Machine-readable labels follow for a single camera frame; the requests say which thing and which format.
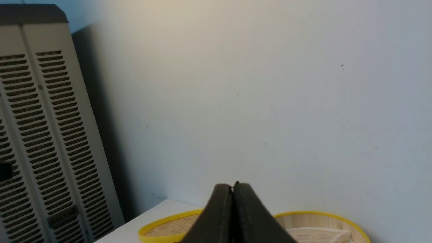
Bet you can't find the beige vented cabinet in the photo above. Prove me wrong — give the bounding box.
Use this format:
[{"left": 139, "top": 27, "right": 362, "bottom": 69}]
[{"left": 0, "top": 4, "right": 125, "bottom": 243}]

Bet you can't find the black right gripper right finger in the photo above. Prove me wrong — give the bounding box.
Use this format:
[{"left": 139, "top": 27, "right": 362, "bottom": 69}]
[{"left": 232, "top": 181, "right": 296, "bottom": 243}]

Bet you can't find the yellow rimmed woven steamer lid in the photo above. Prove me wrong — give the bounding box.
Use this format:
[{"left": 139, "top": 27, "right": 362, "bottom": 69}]
[{"left": 138, "top": 209, "right": 203, "bottom": 243}]

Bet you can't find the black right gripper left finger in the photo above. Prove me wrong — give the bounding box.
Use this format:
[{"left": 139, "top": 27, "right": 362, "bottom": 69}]
[{"left": 182, "top": 184, "right": 233, "bottom": 243}]

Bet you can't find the yellow rimmed bamboo steamer basket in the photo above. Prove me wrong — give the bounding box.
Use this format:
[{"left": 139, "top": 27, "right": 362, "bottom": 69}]
[{"left": 275, "top": 211, "right": 371, "bottom": 243}]

